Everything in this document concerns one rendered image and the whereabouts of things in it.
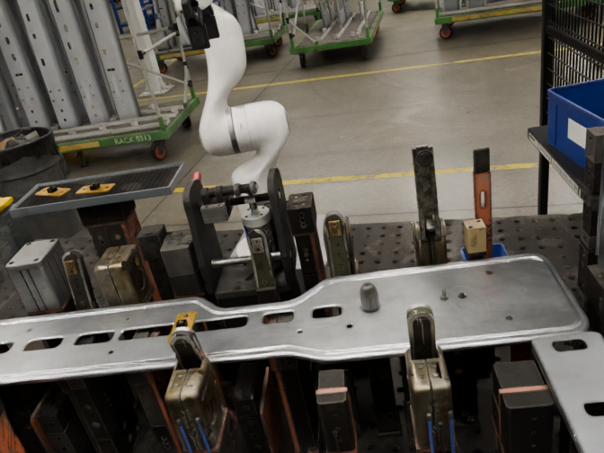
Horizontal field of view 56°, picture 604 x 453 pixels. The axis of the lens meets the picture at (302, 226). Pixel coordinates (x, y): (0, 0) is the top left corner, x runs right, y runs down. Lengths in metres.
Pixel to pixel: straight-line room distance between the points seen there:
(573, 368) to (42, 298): 0.98
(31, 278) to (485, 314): 0.87
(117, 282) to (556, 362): 0.80
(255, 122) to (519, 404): 0.91
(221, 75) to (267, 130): 0.17
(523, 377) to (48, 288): 0.90
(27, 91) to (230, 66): 4.52
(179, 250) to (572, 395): 0.73
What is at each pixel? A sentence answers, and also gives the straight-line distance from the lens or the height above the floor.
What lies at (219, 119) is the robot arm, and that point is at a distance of 1.45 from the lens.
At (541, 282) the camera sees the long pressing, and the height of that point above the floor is 1.00.
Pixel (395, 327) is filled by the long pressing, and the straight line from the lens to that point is 0.95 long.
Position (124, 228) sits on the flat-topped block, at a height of 1.07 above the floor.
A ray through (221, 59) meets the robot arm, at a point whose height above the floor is 1.34.
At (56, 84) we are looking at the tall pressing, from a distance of 5.70.
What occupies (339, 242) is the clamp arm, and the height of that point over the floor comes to 1.05.
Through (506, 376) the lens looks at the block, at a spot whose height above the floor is 0.98.
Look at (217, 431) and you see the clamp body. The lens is 0.94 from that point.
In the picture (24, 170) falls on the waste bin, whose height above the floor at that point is 0.56.
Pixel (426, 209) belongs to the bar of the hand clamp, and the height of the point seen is 1.10.
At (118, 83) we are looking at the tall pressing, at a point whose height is 0.64.
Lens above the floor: 1.60
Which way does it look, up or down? 28 degrees down
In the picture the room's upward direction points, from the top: 11 degrees counter-clockwise
